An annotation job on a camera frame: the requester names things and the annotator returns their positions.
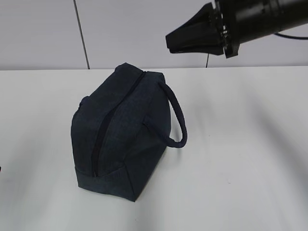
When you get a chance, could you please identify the dark blue insulated lunch bag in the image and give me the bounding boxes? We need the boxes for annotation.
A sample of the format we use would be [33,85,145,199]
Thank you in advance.
[71,63,188,202]

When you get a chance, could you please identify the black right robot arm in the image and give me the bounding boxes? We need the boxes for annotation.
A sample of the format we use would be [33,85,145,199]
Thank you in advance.
[166,0,308,58]

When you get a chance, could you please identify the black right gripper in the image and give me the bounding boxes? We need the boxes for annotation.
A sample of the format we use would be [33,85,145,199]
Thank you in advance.
[166,0,240,58]

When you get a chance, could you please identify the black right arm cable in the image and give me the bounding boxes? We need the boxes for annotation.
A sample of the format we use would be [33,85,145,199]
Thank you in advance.
[274,32,308,40]

